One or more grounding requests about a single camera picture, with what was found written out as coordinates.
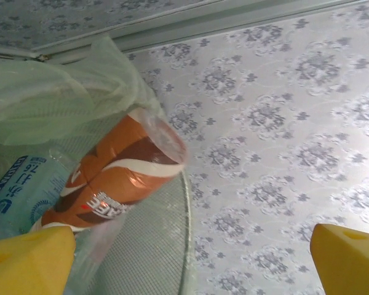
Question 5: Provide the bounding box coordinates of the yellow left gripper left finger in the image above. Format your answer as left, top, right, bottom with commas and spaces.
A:
0, 224, 76, 295

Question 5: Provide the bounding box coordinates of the aluminium frame post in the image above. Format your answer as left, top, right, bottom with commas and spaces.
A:
0, 0, 369, 64

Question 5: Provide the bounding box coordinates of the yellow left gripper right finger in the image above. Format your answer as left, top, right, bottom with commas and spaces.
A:
310, 223, 369, 295

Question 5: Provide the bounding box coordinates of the clear bottle light-blue label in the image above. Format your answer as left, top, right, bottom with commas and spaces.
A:
0, 155, 81, 243

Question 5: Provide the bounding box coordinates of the brown coffee drink bottle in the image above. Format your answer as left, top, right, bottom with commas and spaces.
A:
30, 113, 188, 236

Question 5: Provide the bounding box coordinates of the silver metal mesh bin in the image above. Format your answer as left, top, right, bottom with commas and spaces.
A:
95, 170, 193, 295

